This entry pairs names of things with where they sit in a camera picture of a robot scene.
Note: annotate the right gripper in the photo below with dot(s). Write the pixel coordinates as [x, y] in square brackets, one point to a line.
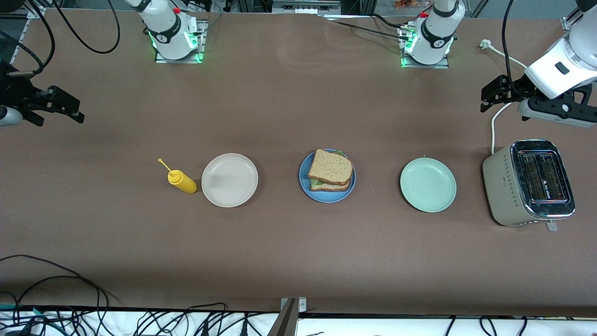
[14, 91]

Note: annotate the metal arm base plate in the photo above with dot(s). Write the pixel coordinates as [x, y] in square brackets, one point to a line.
[203, 42]
[440, 66]

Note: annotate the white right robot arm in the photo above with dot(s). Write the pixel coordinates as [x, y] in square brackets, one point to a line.
[165, 28]

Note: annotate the blue round plate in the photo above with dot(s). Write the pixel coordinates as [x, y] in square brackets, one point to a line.
[326, 198]

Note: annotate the yellow squeeze bottle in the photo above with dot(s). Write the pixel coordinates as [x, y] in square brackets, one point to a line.
[184, 183]

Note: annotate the beige round plate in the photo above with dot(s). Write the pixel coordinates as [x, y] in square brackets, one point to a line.
[229, 180]

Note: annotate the aluminium frame profile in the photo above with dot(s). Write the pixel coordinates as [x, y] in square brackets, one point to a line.
[35, 13]
[570, 22]

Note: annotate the green lettuce leaf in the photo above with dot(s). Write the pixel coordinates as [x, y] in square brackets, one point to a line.
[315, 183]

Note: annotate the beige chrome toaster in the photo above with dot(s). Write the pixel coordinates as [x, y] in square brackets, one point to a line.
[503, 186]

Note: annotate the toasted bread slice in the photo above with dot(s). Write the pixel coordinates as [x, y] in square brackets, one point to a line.
[333, 187]
[330, 167]

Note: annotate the metal mounting post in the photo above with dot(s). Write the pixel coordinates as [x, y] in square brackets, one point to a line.
[285, 322]

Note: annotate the orange packet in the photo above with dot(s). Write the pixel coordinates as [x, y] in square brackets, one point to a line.
[410, 3]

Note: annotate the mint green round plate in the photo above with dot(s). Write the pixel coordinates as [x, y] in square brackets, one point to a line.
[428, 185]

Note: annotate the grey equipment box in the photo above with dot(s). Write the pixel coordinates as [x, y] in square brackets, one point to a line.
[305, 7]

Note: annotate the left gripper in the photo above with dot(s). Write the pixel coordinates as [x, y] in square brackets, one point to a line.
[519, 87]

